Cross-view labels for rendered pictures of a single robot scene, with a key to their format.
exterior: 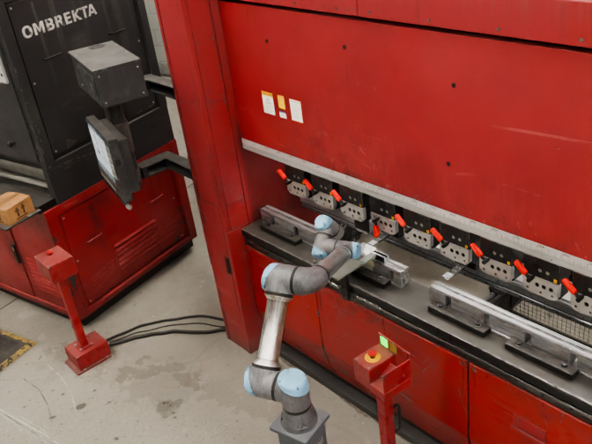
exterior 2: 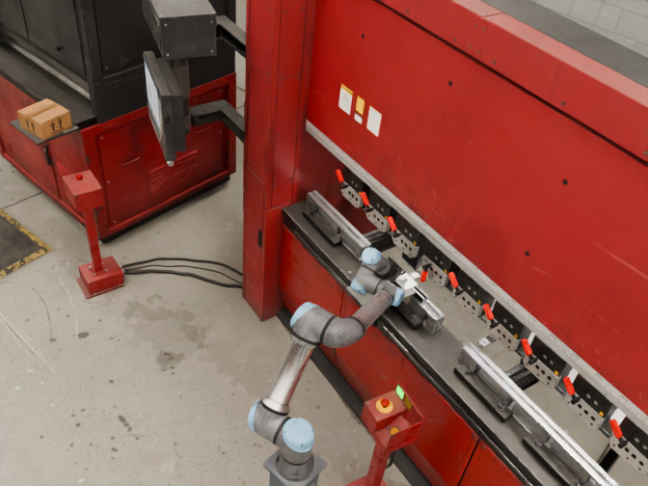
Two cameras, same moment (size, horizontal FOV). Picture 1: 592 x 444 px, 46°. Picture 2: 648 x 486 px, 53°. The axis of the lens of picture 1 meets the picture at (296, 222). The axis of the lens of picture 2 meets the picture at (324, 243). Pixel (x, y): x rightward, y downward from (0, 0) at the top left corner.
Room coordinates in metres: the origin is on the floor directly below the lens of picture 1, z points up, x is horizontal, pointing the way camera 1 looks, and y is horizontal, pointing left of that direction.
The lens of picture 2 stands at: (0.74, 0.11, 3.10)
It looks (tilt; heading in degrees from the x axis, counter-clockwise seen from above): 41 degrees down; 359
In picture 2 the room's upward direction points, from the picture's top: 7 degrees clockwise
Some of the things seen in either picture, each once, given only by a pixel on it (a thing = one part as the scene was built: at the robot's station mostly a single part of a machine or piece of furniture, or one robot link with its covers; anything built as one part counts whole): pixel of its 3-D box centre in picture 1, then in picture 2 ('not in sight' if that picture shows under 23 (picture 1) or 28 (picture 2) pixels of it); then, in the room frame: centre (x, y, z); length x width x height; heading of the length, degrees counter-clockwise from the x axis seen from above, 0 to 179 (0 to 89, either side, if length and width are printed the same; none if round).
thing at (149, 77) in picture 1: (151, 91); (221, 40); (3.81, 0.69, 1.67); 0.40 x 0.24 x 0.07; 38
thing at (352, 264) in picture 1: (344, 261); (381, 290); (2.86, -0.20, 1.00); 0.26 x 0.18 x 0.01; 128
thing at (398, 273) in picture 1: (374, 263); (411, 297); (2.91, -0.36, 0.92); 0.39 x 0.06 x 0.10; 38
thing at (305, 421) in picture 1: (298, 410); (296, 456); (2.09, 0.10, 0.82); 0.15 x 0.15 x 0.10
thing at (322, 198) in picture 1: (328, 188); (384, 208); (3.13, -0.18, 1.26); 0.15 x 0.09 x 0.17; 38
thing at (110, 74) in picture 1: (122, 130); (179, 78); (3.63, 0.86, 1.53); 0.51 x 0.25 x 0.85; 25
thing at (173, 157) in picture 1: (169, 170); (222, 125); (3.81, 0.69, 1.18); 0.40 x 0.24 x 0.07; 38
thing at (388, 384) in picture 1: (381, 366); (391, 418); (2.36, -0.28, 0.75); 0.20 x 0.16 x 0.18; 32
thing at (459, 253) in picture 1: (460, 240); (511, 323); (2.50, -0.67, 1.26); 0.15 x 0.09 x 0.17; 38
